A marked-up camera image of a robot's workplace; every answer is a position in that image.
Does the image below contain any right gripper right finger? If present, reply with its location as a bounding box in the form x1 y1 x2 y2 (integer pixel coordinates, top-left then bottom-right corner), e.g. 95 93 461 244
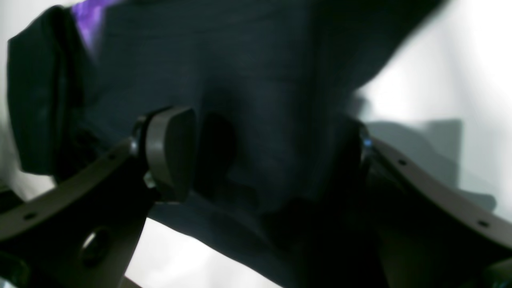
352 122 511 288

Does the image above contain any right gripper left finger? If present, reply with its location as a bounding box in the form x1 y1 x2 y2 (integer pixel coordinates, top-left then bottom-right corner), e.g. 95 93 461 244
0 106 197 288

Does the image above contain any black T-shirt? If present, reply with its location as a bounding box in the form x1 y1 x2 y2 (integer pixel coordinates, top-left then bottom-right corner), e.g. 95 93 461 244
7 0 442 288

